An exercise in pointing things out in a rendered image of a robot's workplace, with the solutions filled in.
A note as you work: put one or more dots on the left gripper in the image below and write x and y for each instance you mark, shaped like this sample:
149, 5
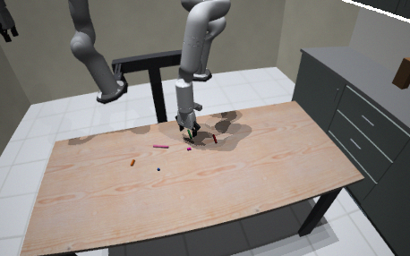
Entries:
187, 120

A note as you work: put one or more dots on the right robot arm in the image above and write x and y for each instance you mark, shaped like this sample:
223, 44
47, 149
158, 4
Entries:
82, 46

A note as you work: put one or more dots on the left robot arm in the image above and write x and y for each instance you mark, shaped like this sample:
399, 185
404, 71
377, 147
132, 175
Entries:
196, 46

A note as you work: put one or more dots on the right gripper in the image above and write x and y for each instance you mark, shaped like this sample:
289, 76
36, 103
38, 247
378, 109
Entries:
6, 23

